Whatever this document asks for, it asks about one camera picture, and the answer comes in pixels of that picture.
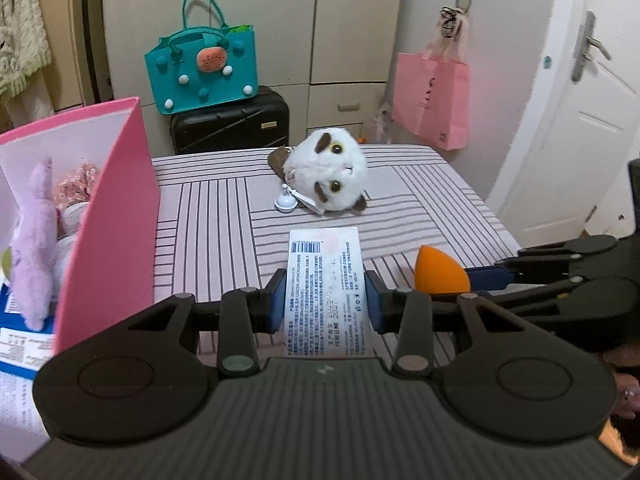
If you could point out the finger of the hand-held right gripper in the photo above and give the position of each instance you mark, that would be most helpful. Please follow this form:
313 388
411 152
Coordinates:
575 295
492 276

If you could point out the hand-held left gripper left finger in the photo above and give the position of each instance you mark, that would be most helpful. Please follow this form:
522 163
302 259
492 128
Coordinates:
275 305

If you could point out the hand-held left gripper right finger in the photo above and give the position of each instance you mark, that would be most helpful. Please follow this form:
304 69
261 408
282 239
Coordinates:
374 305

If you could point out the white tissue packet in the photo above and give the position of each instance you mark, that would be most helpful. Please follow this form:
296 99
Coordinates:
327 285

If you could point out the orange makeup sponge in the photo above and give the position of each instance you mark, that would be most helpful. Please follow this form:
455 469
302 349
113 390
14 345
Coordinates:
440 272

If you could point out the pink paper box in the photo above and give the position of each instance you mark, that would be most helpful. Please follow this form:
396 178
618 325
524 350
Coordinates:
120 240

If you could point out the purple plush toy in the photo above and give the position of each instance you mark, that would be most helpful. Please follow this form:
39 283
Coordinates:
35 240

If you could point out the person's right hand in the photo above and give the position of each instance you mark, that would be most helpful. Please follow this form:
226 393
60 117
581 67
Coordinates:
628 395

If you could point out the striped bed sheet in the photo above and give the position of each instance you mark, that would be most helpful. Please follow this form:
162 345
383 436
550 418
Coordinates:
210 230

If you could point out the white door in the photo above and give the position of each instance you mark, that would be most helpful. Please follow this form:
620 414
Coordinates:
575 150

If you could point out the white cat plush toy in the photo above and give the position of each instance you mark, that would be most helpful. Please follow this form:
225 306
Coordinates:
325 170

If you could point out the pink paper bag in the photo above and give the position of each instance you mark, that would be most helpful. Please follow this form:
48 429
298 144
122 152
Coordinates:
432 105

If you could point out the black suitcase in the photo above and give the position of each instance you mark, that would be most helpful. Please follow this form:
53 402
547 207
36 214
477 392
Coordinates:
230 127

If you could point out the small crumpled plastic bag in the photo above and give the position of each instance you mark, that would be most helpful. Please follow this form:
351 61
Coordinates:
384 120

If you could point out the blue round sticker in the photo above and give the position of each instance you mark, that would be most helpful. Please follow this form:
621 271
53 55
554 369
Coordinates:
548 62

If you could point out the teal felt handbag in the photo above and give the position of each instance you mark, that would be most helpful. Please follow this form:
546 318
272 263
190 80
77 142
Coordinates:
200 80

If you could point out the blue white printed packet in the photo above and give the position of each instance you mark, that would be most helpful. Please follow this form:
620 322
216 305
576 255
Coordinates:
20 350

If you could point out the white printed paper sheet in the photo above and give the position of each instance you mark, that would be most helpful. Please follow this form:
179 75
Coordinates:
17 410

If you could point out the beige wardrobe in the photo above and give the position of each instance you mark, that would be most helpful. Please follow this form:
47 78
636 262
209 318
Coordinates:
310 20

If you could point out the cream knit sweater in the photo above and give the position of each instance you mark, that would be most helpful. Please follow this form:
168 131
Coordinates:
20 35

